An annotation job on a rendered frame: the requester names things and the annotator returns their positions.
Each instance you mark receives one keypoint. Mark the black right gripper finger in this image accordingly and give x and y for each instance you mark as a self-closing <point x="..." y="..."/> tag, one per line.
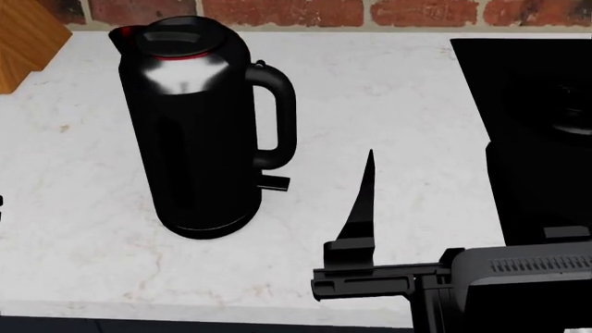
<point x="361" y="225"/>
<point x="569" y="233"/>

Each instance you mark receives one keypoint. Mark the black electric kettle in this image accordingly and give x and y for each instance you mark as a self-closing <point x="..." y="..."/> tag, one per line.
<point x="203" y="145"/>

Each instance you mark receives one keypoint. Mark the small kettle lid button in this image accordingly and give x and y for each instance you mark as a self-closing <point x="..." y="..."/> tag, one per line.
<point x="259" y="64"/>

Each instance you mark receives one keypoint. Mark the black round kettle lid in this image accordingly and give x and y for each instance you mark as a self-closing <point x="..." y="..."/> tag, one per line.
<point x="178" y="38"/>

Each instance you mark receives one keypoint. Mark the black cooktop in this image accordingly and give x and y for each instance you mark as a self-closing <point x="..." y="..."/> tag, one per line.
<point x="518" y="104"/>

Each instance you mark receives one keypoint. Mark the wooden block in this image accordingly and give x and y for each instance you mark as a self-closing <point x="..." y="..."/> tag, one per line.
<point x="25" y="38"/>

